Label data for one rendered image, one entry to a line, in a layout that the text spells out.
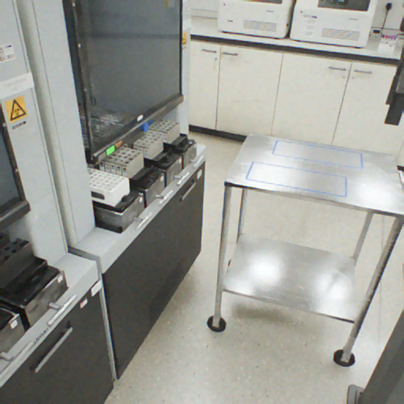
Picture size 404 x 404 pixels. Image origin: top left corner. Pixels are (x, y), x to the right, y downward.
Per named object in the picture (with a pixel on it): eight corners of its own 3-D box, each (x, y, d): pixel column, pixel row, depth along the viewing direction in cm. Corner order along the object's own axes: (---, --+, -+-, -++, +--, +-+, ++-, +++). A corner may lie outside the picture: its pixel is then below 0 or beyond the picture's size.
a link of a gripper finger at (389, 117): (409, 93, 82) (409, 94, 81) (398, 125, 86) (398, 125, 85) (394, 91, 83) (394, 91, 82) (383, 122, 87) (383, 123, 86)
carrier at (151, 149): (158, 148, 154) (158, 134, 151) (163, 150, 154) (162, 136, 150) (144, 161, 145) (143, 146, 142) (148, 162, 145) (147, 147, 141)
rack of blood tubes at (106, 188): (37, 188, 130) (33, 171, 127) (57, 174, 138) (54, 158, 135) (114, 209, 122) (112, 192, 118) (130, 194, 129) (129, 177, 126)
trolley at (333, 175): (205, 331, 183) (215, 179, 136) (228, 267, 219) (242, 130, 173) (354, 372, 168) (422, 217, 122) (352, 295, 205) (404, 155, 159)
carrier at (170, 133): (175, 134, 166) (175, 121, 163) (180, 136, 165) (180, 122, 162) (162, 145, 157) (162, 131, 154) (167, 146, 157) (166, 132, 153)
